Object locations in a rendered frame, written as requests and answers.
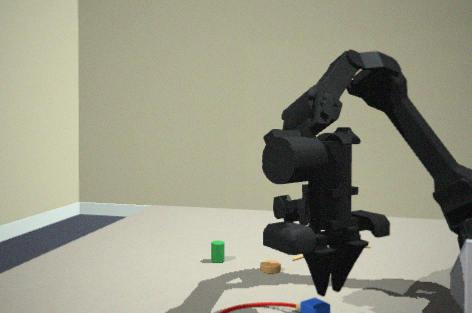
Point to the blue block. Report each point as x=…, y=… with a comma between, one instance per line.
x=314, y=305

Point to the round wooden disc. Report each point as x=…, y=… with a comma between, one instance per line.
x=270, y=266

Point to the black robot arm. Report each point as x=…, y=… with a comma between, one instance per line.
x=295, y=154

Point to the red string with pale wooden stick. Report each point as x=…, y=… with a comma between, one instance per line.
x=261, y=304

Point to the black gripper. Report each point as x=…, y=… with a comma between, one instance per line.
x=329, y=209

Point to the green cylinder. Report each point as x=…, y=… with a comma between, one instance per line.
x=217, y=251

